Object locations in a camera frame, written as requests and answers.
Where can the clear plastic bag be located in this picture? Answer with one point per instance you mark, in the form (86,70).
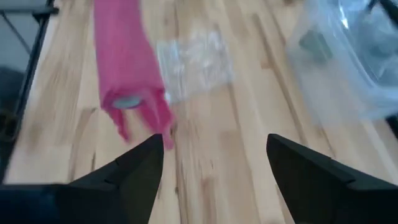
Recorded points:
(196,62)

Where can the clear plastic storage bin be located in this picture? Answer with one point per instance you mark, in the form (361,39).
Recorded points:
(342,81)

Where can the pink elastic bandage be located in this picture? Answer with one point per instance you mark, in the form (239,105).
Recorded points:
(124,56)

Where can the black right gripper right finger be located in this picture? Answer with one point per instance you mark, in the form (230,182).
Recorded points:
(317,193)

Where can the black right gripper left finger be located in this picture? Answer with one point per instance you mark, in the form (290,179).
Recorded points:
(124,193)

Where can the small green object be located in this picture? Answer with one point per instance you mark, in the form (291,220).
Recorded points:
(314,45)

